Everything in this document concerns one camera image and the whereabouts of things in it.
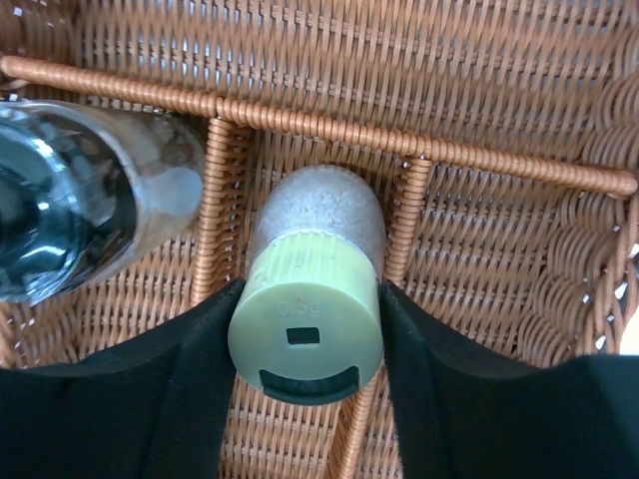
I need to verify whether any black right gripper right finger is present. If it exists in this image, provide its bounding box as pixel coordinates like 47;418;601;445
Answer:
379;282;638;478

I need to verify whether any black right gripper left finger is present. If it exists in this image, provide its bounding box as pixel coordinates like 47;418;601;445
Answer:
1;280;244;478

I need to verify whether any green-capped white spice bottle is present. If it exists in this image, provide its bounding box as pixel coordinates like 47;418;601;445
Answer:
228;165;387;406

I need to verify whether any black-capped brown spice bottle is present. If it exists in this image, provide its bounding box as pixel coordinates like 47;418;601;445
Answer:
1;100;205;304

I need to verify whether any brown wicker cutlery tray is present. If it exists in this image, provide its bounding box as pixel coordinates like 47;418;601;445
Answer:
1;1;638;478

